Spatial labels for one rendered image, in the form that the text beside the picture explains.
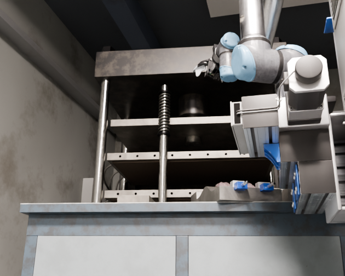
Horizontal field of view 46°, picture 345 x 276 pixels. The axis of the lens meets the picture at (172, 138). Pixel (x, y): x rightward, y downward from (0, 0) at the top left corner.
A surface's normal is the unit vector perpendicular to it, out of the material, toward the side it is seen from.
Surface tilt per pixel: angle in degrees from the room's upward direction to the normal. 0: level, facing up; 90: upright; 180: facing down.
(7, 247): 90
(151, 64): 90
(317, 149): 90
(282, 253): 90
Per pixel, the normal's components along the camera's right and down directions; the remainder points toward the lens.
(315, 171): -0.24, -0.33
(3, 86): 0.97, -0.07
